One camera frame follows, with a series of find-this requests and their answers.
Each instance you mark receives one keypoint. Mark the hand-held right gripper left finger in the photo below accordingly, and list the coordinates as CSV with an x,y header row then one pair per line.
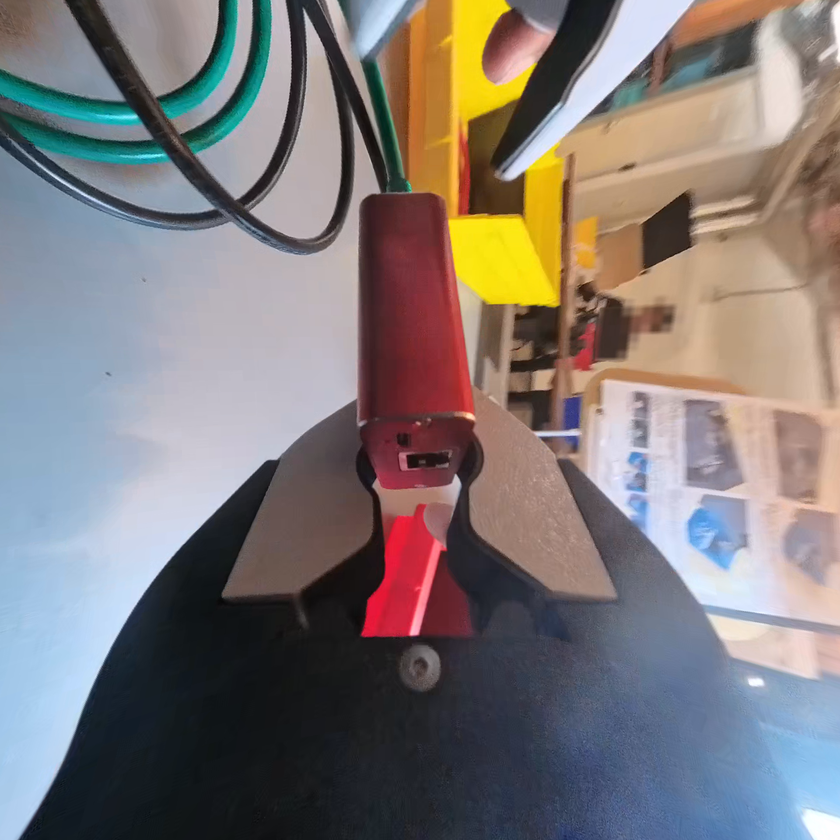
x,y
308,518

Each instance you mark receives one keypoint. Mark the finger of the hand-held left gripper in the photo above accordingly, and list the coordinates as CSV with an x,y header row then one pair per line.
x,y
630,46
377,23

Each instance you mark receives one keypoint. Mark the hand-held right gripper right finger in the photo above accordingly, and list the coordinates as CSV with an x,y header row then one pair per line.
x,y
525,512

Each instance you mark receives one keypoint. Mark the red plastic bin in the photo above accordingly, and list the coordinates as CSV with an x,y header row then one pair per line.
x,y
407,590

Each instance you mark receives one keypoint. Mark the red ethernet port box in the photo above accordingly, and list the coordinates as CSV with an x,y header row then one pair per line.
x,y
413,315

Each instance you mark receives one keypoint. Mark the yellow plastic bin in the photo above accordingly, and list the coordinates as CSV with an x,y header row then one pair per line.
x,y
505,256

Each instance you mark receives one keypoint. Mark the person's left hand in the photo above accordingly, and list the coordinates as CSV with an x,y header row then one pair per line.
x,y
515,52

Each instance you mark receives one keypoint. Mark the white cabinet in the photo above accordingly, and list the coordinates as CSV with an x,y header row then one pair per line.
x,y
689,138

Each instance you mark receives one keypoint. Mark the poster board on stand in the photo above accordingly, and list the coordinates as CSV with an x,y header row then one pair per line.
x,y
715,459

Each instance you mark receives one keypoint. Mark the yellow parts box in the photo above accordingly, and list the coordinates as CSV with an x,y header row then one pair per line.
x,y
586,243

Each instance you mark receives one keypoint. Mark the cardboard box with black flap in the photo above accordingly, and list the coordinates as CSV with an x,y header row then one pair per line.
x,y
620,256

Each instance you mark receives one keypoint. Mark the wooden work table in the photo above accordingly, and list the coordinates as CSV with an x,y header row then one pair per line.
x,y
564,295

